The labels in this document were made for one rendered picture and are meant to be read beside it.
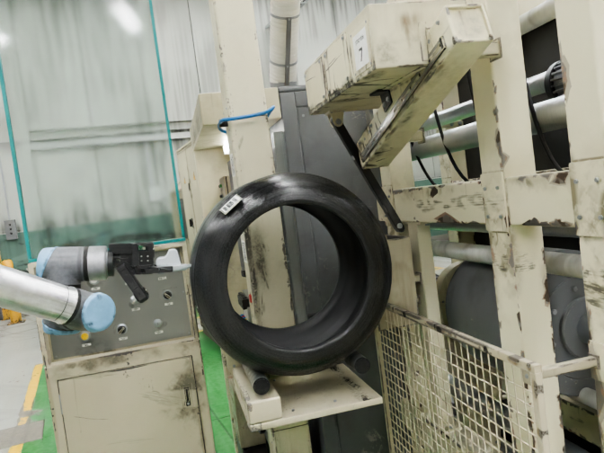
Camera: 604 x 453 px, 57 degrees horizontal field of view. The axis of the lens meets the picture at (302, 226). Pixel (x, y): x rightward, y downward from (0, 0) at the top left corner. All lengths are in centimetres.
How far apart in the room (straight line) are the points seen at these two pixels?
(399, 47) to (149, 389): 150
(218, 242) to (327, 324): 52
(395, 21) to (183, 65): 976
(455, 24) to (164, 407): 164
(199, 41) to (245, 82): 935
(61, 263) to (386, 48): 94
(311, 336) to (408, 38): 93
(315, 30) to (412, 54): 1072
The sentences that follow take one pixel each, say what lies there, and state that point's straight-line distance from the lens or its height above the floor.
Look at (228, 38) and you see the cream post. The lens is 190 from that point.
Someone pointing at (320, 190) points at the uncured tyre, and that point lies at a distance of 148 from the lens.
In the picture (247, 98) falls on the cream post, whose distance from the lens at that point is 186.
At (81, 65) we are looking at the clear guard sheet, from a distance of 223.
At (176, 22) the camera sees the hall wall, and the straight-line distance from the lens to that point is 1123.
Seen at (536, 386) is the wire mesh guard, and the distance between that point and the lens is 120.
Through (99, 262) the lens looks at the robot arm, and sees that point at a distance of 151.
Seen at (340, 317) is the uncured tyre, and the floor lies 98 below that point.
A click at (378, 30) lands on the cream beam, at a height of 172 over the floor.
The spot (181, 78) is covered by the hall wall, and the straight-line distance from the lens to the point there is 1094.
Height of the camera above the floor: 138
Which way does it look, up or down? 3 degrees down
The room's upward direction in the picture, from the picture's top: 7 degrees counter-clockwise
